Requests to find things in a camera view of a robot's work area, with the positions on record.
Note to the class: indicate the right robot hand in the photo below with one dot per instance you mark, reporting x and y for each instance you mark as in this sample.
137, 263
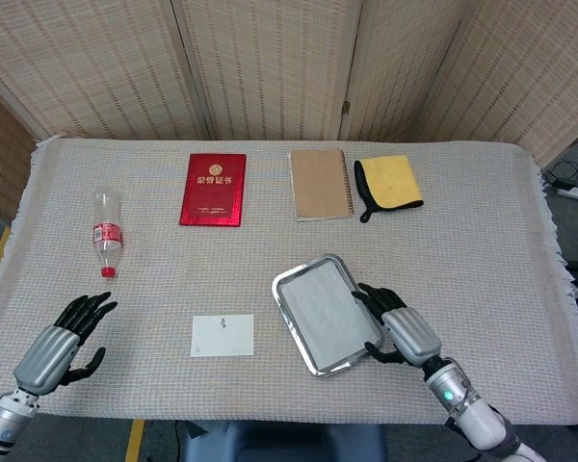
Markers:
409, 334

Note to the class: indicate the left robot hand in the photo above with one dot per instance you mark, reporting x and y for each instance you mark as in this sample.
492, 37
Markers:
48, 351

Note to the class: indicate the white paper sheet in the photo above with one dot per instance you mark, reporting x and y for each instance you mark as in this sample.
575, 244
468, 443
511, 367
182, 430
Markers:
325, 317

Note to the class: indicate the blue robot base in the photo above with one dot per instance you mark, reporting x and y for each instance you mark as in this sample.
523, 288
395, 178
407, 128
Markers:
279, 443

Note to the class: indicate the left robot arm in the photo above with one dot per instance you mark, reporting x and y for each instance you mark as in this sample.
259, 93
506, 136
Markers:
5, 418

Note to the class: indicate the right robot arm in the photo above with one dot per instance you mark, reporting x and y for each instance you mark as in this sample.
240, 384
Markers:
472, 414

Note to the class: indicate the stainless steel tray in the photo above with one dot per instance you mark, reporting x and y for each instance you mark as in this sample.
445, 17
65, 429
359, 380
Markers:
281, 284

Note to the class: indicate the beige woven tablecloth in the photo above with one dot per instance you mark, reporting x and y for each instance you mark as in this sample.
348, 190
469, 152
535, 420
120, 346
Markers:
462, 250

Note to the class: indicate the clear plastic bottle red cap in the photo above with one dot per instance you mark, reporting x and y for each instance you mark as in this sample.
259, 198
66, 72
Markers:
107, 231

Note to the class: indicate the yellow and black cloth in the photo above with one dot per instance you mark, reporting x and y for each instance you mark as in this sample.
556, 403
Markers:
395, 183

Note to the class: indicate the brown spiral notebook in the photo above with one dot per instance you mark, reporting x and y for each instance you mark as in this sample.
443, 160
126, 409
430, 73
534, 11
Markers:
320, 185

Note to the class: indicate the white postcard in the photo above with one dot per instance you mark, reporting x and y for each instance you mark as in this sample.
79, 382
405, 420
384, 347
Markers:
221, 337

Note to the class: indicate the red certificate book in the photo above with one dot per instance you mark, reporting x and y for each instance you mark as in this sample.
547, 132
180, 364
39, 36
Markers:
213, 192

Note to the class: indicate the metal screen hinge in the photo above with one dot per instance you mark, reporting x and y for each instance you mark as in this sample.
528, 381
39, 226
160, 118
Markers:
346, 108

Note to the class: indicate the woven folding screen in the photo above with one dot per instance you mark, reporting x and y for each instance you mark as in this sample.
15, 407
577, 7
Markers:
270, 62

